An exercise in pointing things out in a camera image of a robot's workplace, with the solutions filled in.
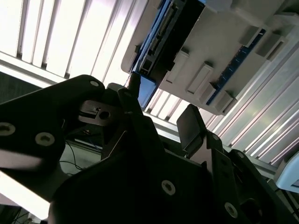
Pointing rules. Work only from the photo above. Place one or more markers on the hard disk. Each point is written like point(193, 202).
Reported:
point(177, 35)

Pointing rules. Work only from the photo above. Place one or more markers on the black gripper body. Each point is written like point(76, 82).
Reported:
point(140, 198)

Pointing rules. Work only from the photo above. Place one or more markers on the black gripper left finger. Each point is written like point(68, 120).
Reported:
point(35, 116)

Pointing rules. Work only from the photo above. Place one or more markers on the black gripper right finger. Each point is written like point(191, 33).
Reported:
point(189, 126)

